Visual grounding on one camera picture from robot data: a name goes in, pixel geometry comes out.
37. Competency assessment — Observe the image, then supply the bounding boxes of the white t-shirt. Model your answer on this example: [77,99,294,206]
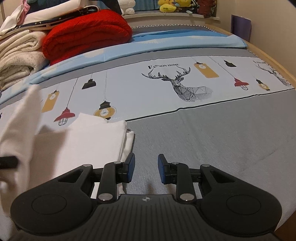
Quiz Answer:
[1,85,134,240]

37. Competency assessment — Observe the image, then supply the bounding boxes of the folded cream towels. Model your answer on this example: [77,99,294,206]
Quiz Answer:
[1,30,49,91]

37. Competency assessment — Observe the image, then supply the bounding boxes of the grey patterned bed sheet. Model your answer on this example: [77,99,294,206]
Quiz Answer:
[0,25,296,241]

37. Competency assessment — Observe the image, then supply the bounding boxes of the red knitted blanket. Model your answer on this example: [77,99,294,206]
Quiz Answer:
[42,9,132,65]

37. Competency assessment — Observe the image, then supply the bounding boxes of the purple box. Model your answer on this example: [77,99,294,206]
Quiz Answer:
[231,15,252,42]

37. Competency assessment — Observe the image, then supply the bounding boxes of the white plush toy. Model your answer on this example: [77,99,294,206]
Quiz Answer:
[118,0,136,16]

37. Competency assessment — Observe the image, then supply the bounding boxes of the brown plush toy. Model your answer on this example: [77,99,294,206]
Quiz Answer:
[197,0,217,18]

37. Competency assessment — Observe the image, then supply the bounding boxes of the blue curtain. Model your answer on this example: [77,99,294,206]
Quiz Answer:
[134,0,159,11]

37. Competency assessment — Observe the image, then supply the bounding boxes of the yellow plush toy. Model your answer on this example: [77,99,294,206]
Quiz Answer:
[158,0,191,13]

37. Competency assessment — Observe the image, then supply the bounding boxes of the wooden bed frame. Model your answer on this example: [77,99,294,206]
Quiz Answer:
[204,22,296,88]

